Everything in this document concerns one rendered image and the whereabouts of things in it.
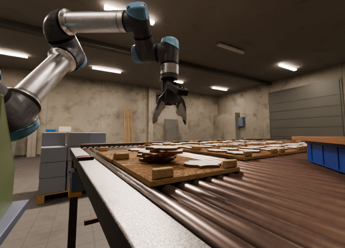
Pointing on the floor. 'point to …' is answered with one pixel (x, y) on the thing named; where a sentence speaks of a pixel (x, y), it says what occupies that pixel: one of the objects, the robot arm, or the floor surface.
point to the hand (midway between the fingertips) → (171, 124)
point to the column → (12, 217)
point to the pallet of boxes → (60, 160)
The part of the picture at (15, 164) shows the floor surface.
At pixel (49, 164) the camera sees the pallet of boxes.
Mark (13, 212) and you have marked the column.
